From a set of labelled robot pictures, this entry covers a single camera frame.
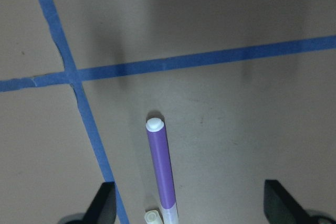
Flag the purple highlighter pen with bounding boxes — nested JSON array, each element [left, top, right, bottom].
[[145, 118, 179, 223]]

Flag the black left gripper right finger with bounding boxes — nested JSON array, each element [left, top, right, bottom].
[[264, 179, 311, 224]]

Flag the yellow highlighter pen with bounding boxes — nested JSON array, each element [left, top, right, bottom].
[[144, 210, 163, 224]]

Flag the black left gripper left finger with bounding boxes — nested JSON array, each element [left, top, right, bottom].
[[80, 182, 116, 224]]

